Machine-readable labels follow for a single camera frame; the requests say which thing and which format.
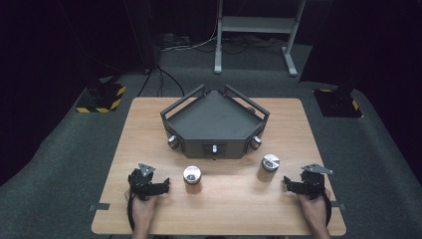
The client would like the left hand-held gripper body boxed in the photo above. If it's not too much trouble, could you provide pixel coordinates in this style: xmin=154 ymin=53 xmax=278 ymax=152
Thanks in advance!
xmin=127 ymin=162 xmax=157 ymax=202

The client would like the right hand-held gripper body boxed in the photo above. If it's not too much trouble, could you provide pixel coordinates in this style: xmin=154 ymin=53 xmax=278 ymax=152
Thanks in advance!
xmin=300 ymin=162 xmax=334 ymax=201

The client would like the beige spice jar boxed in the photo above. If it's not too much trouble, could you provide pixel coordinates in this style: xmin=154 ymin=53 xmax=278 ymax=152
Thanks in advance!
xmin=257 ymin=153 xmax=281 ymax=183

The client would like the dark grey corner spice rack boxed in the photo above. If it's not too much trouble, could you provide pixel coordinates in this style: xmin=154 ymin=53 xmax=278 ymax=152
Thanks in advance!
xmin=159 ymin=83 xmax=271 ymax=160

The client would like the person's left hand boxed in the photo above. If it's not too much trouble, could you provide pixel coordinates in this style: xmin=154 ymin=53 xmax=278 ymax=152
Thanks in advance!
xmin=124 ymin=189 xmax=158 ymax=230

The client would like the person's right hand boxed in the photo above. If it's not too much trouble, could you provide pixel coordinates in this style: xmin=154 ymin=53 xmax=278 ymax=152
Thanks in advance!
xmin=296 ymin=188 xmax=331 ymax=229

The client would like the red spice jar, metal lid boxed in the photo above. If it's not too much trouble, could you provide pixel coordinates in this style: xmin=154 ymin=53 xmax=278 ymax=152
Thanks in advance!
xmin=182 ymin=165 xmax=203 ymax=195

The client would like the small brown jar, metal lid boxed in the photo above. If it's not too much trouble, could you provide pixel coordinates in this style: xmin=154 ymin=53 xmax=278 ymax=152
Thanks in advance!
xmin=248 ymin=134 xmax=263 ymax=151
xmin=166 ymin=134 xmax=182 ymax=152

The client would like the black-yellow striped base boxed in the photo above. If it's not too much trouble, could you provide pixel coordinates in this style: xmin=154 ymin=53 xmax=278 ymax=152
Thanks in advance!
xmin=76 ymin=75 xmax=127 ymax=115
xmin=313 ymin=87 xmax=364 ymax=120

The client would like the grey metal stand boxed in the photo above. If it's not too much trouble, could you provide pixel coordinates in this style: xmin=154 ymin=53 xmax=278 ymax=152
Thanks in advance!
xmin=213 ymin=0 xmax=309 ymax=78

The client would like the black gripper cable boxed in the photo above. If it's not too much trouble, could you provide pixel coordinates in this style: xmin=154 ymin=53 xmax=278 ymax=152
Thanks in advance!
xmin=322 ymin=193 xmax=333 ymax=227
xmin=126 ymin=194 xmax=136 ymax=232

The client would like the black floor cable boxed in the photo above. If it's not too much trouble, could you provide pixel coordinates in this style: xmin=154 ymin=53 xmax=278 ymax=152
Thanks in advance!
xmin=136 ymin=65 xmax=186 ymax=98

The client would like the white cable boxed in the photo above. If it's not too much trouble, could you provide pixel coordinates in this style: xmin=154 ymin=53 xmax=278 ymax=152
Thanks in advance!
xmin=161 ymin=18 xmax=219 ymax=53

